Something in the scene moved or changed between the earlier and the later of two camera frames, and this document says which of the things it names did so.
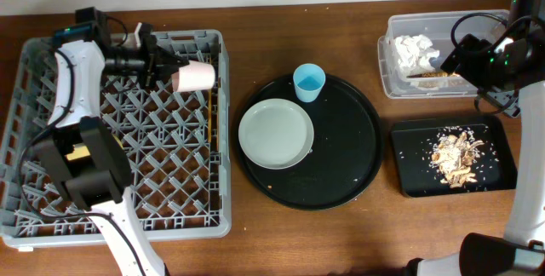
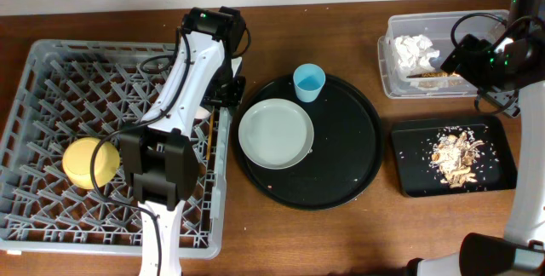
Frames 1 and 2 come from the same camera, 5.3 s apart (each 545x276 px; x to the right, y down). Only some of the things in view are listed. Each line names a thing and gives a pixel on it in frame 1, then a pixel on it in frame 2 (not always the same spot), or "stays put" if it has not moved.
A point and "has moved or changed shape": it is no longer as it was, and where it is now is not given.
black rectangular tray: x=439 y=156 stays put
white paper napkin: x=414 y=54 stays put
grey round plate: x=275 y=134 stays put
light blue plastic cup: x=308 y=79 stays put
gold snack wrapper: x=443 y=74 stays put
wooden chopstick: x=209 y=115 has moved or changed shape
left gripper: x=150 y=63 to x=227 y=94
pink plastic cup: x=195 y=76 has moved or changed shape
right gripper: x=464 y=50 stays put
